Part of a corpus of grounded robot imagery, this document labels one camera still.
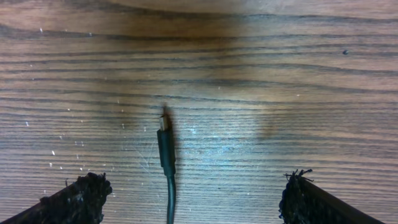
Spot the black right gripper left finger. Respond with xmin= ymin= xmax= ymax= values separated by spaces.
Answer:
xmin=1 ymin=172 xmax=113 ymax=224

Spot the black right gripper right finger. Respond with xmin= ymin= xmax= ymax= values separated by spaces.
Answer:
xmin=279 ymin=169 xmax=383 ymax=224

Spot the black USB charging cable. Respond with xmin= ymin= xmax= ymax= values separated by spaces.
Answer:
xmin=156 ymin=114 xmax=177 ymax=224

